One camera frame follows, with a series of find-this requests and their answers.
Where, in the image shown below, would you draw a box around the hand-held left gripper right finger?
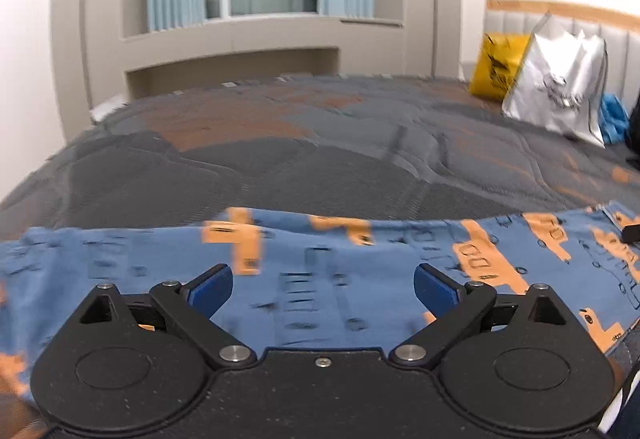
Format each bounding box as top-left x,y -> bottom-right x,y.
387,263 -> 568,369

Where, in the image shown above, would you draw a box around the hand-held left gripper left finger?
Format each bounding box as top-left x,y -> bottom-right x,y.
75,263 -> 258,369

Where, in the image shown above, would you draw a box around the blue orange printed pants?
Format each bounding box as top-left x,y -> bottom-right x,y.
0,201 -> 640,415

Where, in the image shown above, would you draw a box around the black object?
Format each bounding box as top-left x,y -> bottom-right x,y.
625,96 -> 640,164

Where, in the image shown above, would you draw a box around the blue cloth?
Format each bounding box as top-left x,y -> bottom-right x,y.
597,93 -> 631,144

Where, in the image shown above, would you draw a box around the silver white shopping bag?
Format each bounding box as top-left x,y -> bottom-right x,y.
501,14 -> 609,148

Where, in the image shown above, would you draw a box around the grey orange quilted mattress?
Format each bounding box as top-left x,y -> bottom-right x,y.
0,74 -> 640,439

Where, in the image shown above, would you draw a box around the white box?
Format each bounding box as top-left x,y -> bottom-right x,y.
89,95 -> 128,122

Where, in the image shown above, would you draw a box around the yellow plastic bag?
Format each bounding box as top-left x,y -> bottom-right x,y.
469,33 -> 533,100

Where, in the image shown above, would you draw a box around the grey padded wooden headboard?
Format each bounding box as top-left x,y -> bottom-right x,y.
482,0 -> 640,100

